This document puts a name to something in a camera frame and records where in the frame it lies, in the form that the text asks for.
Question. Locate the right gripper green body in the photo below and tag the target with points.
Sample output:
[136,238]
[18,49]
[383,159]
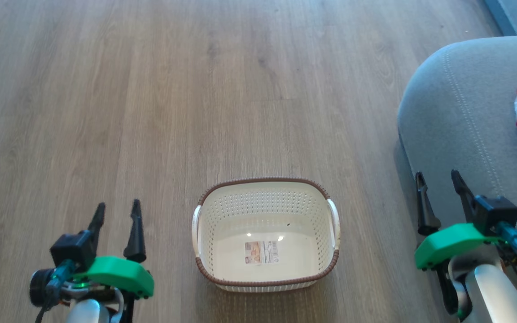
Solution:
[451,242]

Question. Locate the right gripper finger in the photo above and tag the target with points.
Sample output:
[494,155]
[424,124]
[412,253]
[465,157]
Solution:
[425,211]
[464,193]

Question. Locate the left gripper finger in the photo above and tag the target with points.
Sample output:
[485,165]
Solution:
[135,237]
[98,220]

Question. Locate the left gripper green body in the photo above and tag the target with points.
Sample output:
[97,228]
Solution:
[119,273]

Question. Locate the cream perforated laundry basket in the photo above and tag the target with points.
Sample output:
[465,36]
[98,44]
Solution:
[263,202]

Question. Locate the grey fabric sofa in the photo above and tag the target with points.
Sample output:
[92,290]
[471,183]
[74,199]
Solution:
[465,112]

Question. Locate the printed sticker label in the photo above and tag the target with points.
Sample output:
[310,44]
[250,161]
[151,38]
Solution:
[262,252]

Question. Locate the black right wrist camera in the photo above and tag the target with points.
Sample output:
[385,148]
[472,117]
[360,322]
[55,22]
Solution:
[496,213]

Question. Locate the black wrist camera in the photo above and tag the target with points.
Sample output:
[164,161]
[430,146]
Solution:
[496,213]
[72,249]

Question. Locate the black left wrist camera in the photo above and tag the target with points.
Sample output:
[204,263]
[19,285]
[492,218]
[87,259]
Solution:
[72,249]

